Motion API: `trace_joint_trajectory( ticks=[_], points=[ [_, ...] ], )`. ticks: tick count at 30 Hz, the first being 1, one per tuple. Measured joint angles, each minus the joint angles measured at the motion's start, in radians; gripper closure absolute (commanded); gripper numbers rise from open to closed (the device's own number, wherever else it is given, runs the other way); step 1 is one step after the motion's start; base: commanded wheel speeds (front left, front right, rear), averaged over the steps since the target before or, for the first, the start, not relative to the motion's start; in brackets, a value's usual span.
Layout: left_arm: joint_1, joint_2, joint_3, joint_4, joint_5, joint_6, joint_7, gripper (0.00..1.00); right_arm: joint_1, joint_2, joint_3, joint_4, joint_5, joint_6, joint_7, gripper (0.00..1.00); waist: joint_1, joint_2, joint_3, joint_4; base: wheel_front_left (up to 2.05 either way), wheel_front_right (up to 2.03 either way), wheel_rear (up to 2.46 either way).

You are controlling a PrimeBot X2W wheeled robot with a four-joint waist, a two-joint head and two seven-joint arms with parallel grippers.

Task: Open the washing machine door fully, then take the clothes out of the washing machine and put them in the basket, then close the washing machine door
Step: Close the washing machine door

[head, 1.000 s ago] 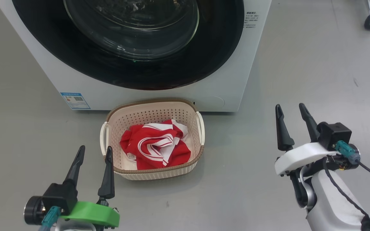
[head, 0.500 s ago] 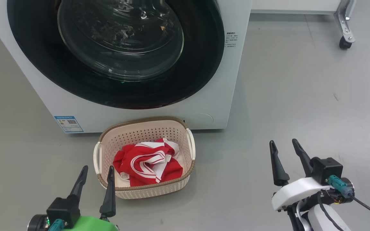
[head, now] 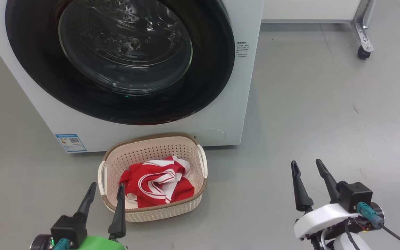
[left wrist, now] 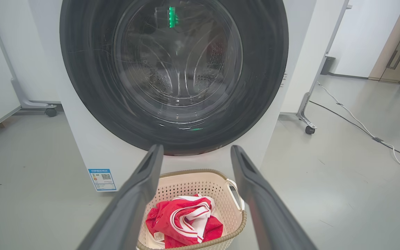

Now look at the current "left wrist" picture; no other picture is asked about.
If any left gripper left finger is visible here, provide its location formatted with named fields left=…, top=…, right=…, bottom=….
left=77, top=144, right=164, bottom=250

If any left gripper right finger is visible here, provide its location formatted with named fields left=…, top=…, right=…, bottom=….
left=231, top=145, right=318, bottom=250

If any red and white garment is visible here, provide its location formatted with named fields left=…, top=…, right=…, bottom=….
left=145, top=194, right=224, bottom=249

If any round black glass washer door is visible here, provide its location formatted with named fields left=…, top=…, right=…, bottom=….
left=59, top=0, right=289, bottom=156

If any cream perforated laundry basket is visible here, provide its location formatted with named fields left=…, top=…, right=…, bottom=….
left=137, top=169, right=247, bottom=250

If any white front-loading washing machine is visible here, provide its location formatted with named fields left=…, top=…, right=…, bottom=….
left=28, top=0, right=317, bottom=192

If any blue energy label sticker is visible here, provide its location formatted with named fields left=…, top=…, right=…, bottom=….
left=88, top=168, right=117, bottom=192

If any black floor cable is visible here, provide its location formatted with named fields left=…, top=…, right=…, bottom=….
left=309, top=101, right=400, bottom=164

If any white floor cable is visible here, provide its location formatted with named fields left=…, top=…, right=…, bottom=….
left=316, top=82, right=400, bottom=180

